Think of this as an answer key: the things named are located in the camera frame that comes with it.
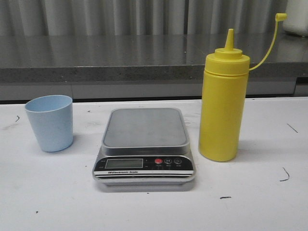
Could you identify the yellow squeeze bottle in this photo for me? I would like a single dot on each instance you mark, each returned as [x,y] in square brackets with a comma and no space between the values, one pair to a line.
[223,95]

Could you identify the light blue plastic cup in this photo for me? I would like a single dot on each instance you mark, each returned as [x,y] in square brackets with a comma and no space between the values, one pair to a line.
[51,118]

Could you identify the silver electronic kitchen scale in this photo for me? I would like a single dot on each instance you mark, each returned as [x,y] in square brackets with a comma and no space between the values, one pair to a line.
[147,147]

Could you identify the grey stone counter ledge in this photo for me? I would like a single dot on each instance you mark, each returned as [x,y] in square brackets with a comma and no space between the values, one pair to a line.
[112,68]

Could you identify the white container in background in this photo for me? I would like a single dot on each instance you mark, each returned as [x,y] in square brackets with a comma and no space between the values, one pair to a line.
[297,17]

